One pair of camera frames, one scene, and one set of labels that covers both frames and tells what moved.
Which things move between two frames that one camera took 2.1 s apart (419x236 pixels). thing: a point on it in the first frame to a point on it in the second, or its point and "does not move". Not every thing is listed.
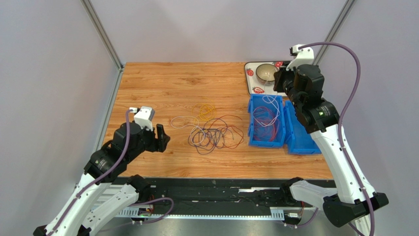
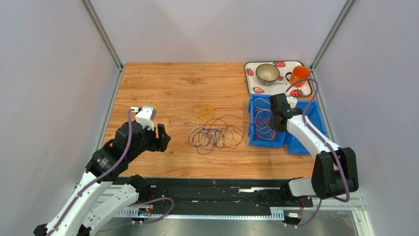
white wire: [273, 101] to [264, 109]
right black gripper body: [281, 81] to [273, 115]
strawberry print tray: [254, 86] does not move
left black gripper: [160, 143] does not move
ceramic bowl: [264, 73] does not move
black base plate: [218, 192] does not move
